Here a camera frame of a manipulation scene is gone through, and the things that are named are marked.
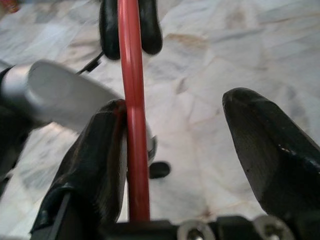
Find black right robot foot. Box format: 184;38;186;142
149;161;171;178

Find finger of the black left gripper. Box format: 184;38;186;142
138;0;163;55
99;0;123;60

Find grey right robot leg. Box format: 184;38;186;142
0;59;158;162

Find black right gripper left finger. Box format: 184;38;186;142
30;98;129;236

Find red plastic hanger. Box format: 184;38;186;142
117;0;153;222

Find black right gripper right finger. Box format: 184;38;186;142
221;87;320;223

